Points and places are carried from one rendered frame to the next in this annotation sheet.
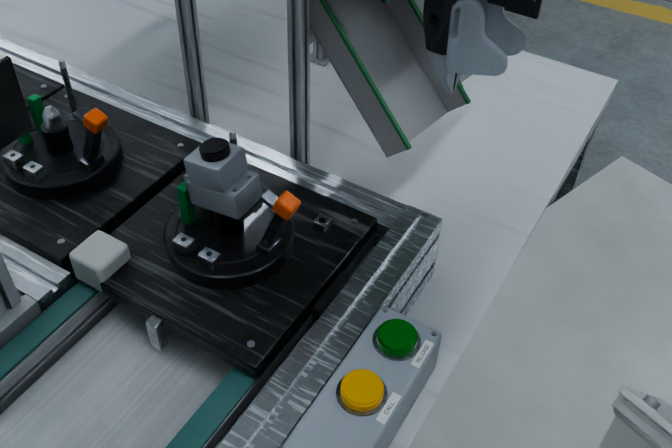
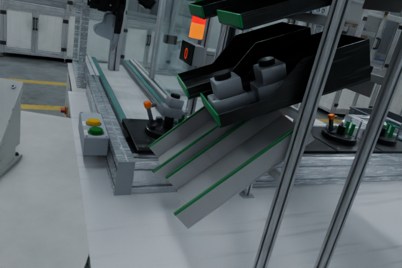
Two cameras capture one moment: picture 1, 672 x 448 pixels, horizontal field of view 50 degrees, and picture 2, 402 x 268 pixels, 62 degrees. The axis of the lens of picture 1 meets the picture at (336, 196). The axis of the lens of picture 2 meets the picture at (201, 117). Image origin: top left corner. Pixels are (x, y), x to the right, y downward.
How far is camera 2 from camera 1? 137 cm
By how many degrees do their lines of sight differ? 101
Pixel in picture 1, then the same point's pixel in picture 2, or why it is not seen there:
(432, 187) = (155, 230)
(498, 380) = (60, 177)
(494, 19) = (106, 26)
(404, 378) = (85, 127)
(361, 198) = (153, 158)
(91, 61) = not seen: hidden behind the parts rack
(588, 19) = not seen: outside the picture
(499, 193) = (121, 246)
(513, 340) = (63, 189)
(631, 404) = (18, 85)
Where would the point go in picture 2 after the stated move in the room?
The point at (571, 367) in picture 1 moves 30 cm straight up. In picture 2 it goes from (33, 191) to (37, 74)
